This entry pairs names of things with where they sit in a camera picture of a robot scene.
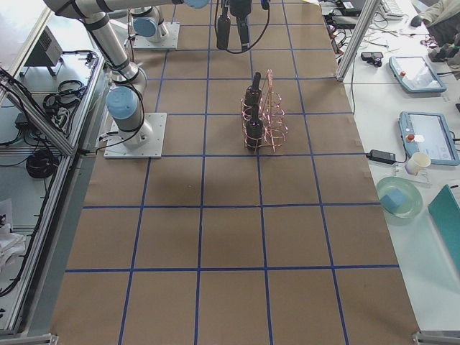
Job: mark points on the black webcam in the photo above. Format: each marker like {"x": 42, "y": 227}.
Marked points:
{"x": 372, "y": 58}

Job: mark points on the white paper cup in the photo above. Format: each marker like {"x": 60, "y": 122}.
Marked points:
{"x": 417, "y": 162}

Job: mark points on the black power adapter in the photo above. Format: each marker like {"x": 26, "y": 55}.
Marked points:
{"x": 381, "y": 156}

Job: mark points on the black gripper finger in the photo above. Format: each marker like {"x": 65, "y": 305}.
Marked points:
{"x": 243, "y": 31}

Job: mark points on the blue foam cube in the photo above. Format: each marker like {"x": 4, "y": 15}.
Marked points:
{"x": 393, "y": 199}

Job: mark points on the teal folder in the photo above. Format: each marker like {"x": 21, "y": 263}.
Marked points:
{"x": 444, "y": 210}

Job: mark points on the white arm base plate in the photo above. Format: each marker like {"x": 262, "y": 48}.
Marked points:
{"x": 148, "y": 142}
{"x": 150, "y": 36}

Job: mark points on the blue teach pendant near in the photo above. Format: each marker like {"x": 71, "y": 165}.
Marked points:
{"x": 428, "y": 133}

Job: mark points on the white crumpled cloth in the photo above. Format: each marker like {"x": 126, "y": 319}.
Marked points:
{"x": 13, "y": 245}

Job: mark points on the green glass bowl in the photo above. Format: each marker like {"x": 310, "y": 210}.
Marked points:
{"x": 414, "y": 204}

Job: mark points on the dark wine bottle in basket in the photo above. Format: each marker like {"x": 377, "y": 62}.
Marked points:
{"x": 254, "y": 128}

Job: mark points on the copper wire wine basket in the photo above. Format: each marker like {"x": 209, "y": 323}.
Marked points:
{"x": 270, "y": 112}

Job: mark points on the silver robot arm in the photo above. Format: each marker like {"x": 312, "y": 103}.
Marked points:
{"x": 125, "y": 102}
{"x": 154, "y": 13}

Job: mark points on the dark wine bottle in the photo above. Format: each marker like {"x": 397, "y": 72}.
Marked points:
{"x": 254, "y": 128}
{"x": 223, "y": 26}

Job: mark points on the blue teach pendant far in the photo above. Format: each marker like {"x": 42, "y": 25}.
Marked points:
{"x": 416, "y": 75}

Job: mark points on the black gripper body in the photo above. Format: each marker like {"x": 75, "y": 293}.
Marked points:
{"x": 238, "y": 7}

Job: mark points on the grey electronics box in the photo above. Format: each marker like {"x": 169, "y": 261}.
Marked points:
{"x": 46, "y": 52}

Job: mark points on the blue teach pendant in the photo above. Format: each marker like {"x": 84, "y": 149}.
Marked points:
{"x": 428, "y": 133}
{"x": 416, "y": 75}

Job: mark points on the aluminium frame post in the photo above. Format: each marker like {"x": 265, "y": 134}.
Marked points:
{"x": 364, "y": 21}

